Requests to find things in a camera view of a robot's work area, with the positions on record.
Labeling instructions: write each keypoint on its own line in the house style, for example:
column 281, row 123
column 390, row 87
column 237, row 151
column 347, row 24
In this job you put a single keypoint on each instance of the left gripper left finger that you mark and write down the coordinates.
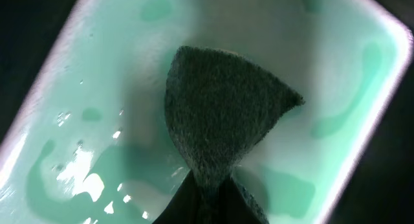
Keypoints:
column 182, row 209

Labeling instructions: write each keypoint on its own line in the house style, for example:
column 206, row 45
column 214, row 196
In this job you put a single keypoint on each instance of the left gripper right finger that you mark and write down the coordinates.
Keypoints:
column 233, row 208

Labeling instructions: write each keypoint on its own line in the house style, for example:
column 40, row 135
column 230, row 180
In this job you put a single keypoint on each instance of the green and yellow sponge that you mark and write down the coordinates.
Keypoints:
column 218, row 106

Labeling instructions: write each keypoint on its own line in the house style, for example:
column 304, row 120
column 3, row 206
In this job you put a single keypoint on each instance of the white rectangular water dish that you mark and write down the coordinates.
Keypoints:
column 90, row 144

